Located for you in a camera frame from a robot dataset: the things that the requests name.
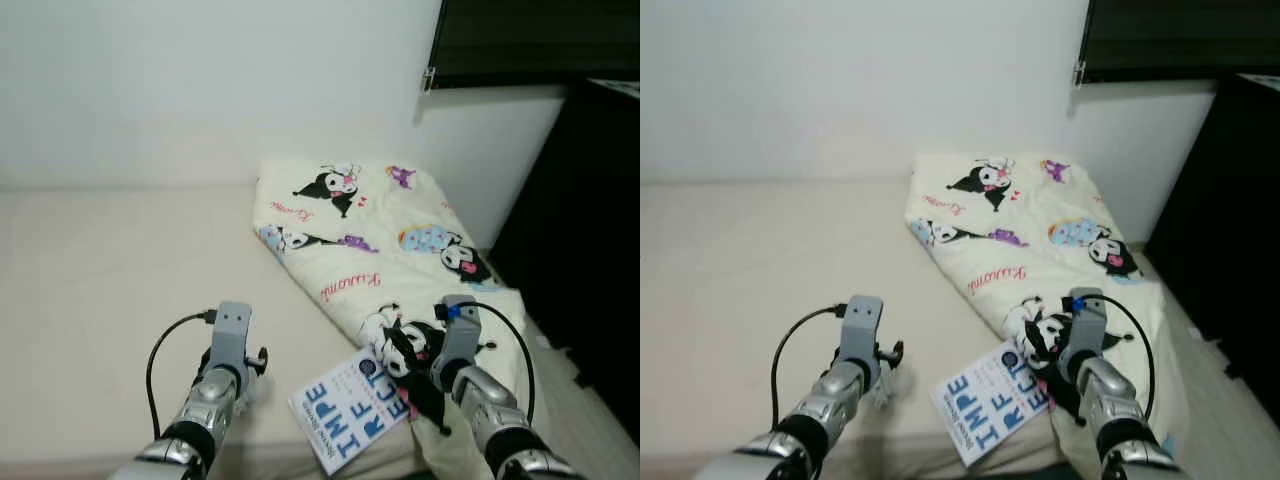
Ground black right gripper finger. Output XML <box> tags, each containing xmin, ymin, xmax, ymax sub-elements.
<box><xmin>380</xmin><ymin>322</ymin><xmax>425</xmax><ymax>380</ymax></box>
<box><xmin>403</xmin><ymin>374</ymin><xmax>452</xmax><ymax>437</ymax></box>
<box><xmin>1021</xmin><ymin>320</ymin><xmax>1057</xmax><ymax>369</ymax></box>
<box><xmin>1044</xmin><ymin>368</ymin><xmax>1092</xmax><ymax>427</ymax></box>

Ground white book blue letters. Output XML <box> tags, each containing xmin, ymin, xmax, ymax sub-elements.
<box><xmin>288</xmin><ymin>345</ymin><xmax>413</xmax><ymax>462</ymax></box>
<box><xmin>930</xmin><ymin>341</ymin><xmax>1053</xmax><ymax>469</ymax></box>

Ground black cabinet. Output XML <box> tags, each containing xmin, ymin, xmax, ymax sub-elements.
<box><xmin>1144</xmin><ymin>72</ymin><xmax>1280</xmax><ymax>403</ymax></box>
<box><xmin>488</xmin><ymin>78</ymin><xmax>641</xmax><ymax>447</ymax></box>

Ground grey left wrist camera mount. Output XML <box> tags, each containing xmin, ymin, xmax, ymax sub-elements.
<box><xmin>205</xmin><ymin>300</ymin><xmax>254</xmax><ymax>373</ymax></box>
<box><xmin>838</xmin><ymin>294</ymin><xmax>885</xmax><ymax>367</ymax></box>

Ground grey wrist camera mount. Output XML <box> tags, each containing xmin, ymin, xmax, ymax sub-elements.
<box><xmin>434</xmin><ymin>294</ymin><xmax>482</xmax><ymax>391</ymax></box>
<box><xmin>838</xmin><ymin>294</ymin><xmax>885</xmax><ymax>367</ymax></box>
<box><xmin>205</xmin><ymin>300</ymin><xmax>254</xmax><ymax>373</ymax></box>
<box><xmin>1061</xmin><ymin>287</ymin><xmax>1107</xmax><ymax>382</ymax></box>

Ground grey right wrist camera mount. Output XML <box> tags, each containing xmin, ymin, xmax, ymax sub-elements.
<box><xmin>434</xmin><ymin>294</ymin><xmax>482</xmax><ymax>391</ymax></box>
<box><xmin>1061</xmin><ymin>287</ymin><xmax>1107</xmax><ymax>382</ymax></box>

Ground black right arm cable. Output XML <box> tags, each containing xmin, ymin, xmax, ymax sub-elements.
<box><xmin>1100</xmin><ymin>292</ymin><xmax>1158</xmax><ymax>422</ymax></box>
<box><xmin>465</xmin><ymin>300</ymin><xmax>538</xmax><ymax>426</ymax></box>

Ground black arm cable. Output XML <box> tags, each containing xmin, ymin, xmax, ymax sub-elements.
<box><xmin>146</xmin><ymin>311</ymin><xmax>218</xmax><ymax>442</ymax></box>
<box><xmin>1100</xmin><ymin>292</ymin><xmax>1158</xmax><ymax>422</ymax></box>
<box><xmin>465</xmin><ymin>300</ymin><xmax>538</xmax><ymax>426</ymax></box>
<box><xmin>770</xmin><ymin>305</ymin><xmax>849</xmax><ymax>432</ymax></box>

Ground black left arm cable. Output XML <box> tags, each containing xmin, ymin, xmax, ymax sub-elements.
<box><xmin>770</xmin><ymin>305</ymin><xmax>849</xmax><ymax>432</ymax></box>
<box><xmin>146</xmin><ymin>311</ymin><xmax>218</xmax><ymax>442</ymax></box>

